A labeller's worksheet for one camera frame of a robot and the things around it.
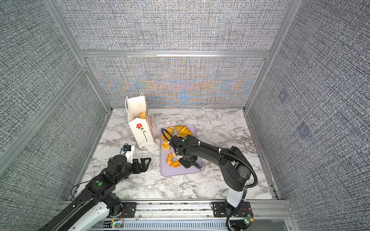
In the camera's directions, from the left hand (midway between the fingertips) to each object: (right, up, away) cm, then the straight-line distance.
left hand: (145, 160), depth 78 cm
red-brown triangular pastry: (-8, +25, +22) cm, 35 cm away
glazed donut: (+13, -4, +10) cm, 17 cm away
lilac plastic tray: (+11, -9, +9) cm, 17 cm away
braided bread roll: (+9, +5, +15) cm, 18 cm away
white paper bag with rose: (-3, +21, +1) cm, 21 cm away
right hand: (+25, -3, +8) cm, 26 cm away
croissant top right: (+20, +14, +22) cm, 33 cm away
